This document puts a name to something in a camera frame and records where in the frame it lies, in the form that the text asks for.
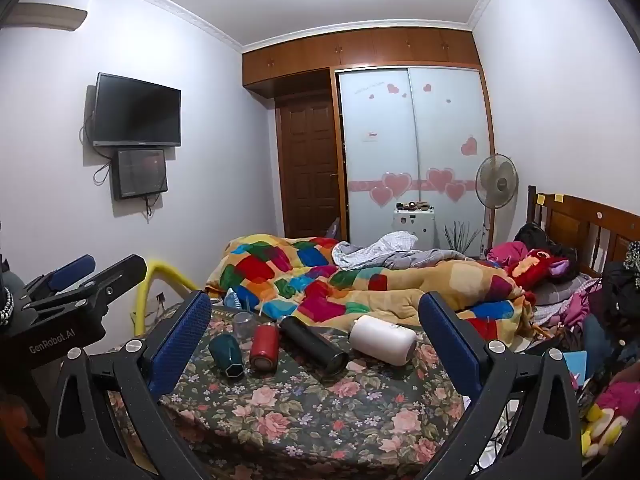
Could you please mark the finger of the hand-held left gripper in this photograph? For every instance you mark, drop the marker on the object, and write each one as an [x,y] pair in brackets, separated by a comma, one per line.
[72,271]
[117,275]

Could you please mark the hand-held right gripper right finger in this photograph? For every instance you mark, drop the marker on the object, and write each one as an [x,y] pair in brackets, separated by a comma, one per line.
[450,342]

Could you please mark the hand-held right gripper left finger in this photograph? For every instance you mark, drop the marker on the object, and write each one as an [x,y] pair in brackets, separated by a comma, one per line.
[179,342]

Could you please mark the dark green cup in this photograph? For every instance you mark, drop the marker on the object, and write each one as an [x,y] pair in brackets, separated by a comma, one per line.
[225,355]

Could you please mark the white cup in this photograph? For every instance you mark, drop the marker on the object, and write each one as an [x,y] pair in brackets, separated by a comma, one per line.
[382,341]

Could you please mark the red cup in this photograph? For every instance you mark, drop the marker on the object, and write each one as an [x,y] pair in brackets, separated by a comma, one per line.
[264,347]

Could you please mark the black thermos cup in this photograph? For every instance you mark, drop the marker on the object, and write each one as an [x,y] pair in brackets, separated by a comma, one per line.
[310,340]

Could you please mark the clear glass cup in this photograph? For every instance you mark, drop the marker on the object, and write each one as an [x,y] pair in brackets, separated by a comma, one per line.
[243,326]

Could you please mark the yellow foam tube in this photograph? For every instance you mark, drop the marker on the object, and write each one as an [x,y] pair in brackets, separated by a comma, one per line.
[150,270]

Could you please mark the dried plant stems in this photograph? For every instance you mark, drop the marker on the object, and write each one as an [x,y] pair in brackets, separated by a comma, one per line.
[457,240]

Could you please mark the pink cloth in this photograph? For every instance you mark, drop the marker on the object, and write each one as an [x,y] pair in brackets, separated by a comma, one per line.
[507,252]

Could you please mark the grey plaid blanket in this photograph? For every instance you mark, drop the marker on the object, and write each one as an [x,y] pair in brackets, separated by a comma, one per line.
[380,250]

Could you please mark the red plush toy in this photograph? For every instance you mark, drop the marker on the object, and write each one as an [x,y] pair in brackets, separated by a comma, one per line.
[537,265]

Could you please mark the small white cabinet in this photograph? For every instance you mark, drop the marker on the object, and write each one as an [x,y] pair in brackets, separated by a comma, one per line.
[414,227]

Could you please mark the blue paper sheet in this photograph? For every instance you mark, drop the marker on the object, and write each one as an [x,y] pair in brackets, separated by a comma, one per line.
[579,365]

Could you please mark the black clothing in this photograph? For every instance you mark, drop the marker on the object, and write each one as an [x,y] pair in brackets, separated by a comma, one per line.
[620,280]
[532,235]

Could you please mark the small toiletry items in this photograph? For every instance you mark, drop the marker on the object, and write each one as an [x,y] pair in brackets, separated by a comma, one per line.
[412,206]

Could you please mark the colourful patchwork quilt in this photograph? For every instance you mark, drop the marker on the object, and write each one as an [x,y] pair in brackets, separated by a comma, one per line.
[310,285]

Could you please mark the white sliding wardrobe with hearts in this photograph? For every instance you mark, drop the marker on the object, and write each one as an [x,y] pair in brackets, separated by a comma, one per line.
[395,185]

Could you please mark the standing electric fan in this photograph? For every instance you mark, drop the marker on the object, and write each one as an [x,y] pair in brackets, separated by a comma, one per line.
[496,180]

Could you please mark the yellow plush toy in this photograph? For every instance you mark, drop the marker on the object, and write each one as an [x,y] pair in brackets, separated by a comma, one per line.
[600,430]

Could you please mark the wooden headboard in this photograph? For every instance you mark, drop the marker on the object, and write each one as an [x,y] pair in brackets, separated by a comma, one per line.
[575,220]

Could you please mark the wooden wardrobe with sliding doors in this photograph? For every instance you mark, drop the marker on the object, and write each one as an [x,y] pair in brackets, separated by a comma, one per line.
[410,135]

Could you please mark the brown wooden door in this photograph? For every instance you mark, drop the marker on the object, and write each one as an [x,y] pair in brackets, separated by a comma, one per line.
[310,170]

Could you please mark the white air conditioner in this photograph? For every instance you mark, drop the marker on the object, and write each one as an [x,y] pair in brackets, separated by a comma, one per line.
[50,16]

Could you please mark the wall socket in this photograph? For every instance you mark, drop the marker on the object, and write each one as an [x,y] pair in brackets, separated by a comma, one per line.
[161,298]

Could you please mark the small black wall monitor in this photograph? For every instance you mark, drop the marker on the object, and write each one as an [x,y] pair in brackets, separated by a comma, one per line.
[140,172]

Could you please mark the black wall television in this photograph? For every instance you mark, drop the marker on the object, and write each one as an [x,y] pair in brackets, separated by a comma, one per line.
[137,110]

